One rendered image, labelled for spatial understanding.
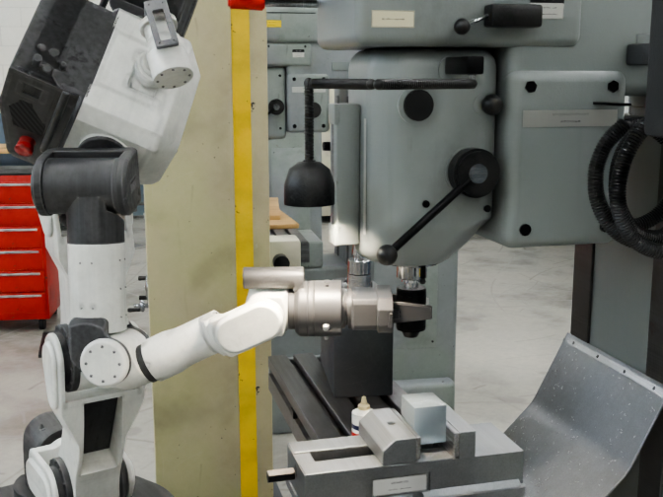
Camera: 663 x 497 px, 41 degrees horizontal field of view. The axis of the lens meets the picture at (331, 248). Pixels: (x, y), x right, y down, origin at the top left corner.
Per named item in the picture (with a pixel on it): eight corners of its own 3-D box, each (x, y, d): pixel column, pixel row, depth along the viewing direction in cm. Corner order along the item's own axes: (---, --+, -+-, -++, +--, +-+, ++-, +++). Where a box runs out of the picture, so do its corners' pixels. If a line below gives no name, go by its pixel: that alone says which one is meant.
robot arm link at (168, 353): (210, 361, 139) (104, 409, 142) (227, 348, 149) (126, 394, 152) (181, 299, 139) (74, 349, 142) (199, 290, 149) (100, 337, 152)
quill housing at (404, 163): (376, 275, 128) (378, 45, 122) (338, 248, 148) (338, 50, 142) (499, 268, 133) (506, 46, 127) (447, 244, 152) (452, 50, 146)
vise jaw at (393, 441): (382, 465, 131) (383, 441, 131) (358, 434, 143) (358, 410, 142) (420, 461, 133) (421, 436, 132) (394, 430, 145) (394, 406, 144)
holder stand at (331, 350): (332, 397, 179) (332, 301, 175) (320, 363, 200) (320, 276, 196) (393, 395, 180) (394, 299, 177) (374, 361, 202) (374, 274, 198)
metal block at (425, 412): (413, 446, 136) (414, 407, 134) (401, 430, 141) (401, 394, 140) (445, 442, 137) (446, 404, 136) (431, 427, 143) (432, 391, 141)
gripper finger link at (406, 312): (431, 321, 140) (392, 321, 140) (431, 301, 139) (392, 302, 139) (432, 323, 138) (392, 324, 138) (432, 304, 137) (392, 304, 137)
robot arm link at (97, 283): (56, 388, 141) (51, 246, 139) (89, 370, 154) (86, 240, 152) (127, 389, 139) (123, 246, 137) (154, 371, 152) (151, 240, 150)
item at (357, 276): (373, 290, 183) (373, 261, 182) (367, 296, 179) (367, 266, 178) (350, 289, 185) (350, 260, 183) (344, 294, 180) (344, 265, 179)
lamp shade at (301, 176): (274, 202, 129) (274, 159, 127) (318, 198, 132) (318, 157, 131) (300, 208, 122) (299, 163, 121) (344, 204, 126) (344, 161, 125)
